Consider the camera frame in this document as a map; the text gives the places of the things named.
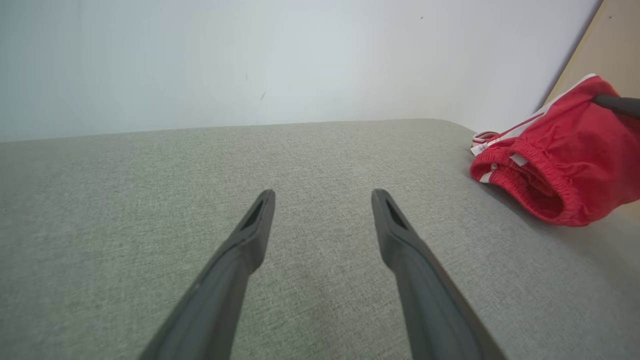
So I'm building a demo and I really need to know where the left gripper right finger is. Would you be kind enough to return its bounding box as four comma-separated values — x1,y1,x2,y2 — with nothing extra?
371,188,506,360

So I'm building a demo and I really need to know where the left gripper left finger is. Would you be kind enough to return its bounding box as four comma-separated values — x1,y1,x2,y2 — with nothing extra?
140,189,277,360

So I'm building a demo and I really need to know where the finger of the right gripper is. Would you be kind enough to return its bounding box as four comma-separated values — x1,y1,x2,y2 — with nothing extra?
591,94,640,119

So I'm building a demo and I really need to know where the red shorts white side stripe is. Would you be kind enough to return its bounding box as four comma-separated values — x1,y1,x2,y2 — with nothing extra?
469,74,640,228

